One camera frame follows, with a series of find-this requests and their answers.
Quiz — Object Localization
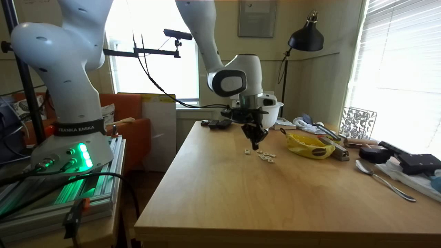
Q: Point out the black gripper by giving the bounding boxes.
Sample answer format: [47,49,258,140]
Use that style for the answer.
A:
[238,104,270,151]

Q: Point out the large white plastic bowl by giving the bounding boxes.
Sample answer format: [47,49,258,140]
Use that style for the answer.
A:
[263,97,285,130]

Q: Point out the large black remote control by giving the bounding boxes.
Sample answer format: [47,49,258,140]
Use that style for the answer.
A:
[208,116,234,130]

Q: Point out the white gray cloth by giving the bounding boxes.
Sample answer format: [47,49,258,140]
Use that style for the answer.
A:
[292,114,324,136]

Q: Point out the yellow plastic bowl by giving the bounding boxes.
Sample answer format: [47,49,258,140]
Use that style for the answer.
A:
[284,129,338,161]

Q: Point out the dark long tool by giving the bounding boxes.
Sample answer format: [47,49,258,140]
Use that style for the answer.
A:
[314,119,344,141]

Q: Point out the gray metal block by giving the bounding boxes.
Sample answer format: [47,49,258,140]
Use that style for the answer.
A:
[328,136,351,162]

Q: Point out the white board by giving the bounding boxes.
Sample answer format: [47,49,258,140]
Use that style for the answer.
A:
[140,93,179,173]

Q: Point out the brown wooden block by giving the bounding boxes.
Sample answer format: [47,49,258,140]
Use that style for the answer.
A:
[343,136,369,150]

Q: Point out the QR code marker card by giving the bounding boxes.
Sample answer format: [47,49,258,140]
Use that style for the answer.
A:
[339,105,379,141]

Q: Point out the black desk lamp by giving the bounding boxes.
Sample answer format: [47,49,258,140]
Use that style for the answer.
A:
[276,10,325,118]

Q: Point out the black round-bodied tool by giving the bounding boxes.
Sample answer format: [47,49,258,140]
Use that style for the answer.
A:
[358,143,393,165]

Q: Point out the orange box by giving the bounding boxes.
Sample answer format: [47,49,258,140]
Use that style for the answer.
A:
[98,92,153,172]

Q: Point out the metal spoon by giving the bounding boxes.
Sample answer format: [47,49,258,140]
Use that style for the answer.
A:
[354,158,417,203]

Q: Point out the bright window pane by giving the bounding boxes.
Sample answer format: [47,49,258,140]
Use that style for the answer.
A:
[103,0,201,101]

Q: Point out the white window blinds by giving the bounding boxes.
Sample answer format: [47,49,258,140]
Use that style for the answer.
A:
[346,0,441,159]

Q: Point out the white flat tray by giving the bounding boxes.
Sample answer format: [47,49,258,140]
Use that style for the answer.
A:
[373,159,441,203]

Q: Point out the black boxy device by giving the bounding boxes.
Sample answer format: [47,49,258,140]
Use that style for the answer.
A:
[376,139,441,176]

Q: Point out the black orange clamp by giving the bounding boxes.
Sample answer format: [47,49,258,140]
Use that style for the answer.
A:
[61,196,92,240]

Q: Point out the aluminium robot mounting platform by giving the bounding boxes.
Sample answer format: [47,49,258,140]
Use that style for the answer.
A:
[0,134,128,245]

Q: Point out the black device beside platform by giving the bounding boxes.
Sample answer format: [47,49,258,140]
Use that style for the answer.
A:
[0,97,30,162]

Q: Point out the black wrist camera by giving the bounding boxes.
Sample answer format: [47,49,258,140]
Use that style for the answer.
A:
[220,105,245,123]

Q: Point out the gray wall panel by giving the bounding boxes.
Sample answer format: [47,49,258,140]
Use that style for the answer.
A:
[236,0,278,39]

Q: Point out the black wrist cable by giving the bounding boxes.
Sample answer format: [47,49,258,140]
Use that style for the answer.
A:
[131,24,233,111]

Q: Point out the black bar camera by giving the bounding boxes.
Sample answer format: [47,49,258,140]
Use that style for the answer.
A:
[163,27,194,41]

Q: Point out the black horizontal camera rod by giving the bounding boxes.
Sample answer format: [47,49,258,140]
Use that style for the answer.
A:
[101,38,183,59]

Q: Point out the black platform cable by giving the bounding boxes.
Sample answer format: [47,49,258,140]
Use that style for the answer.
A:
[0,169,142,223]

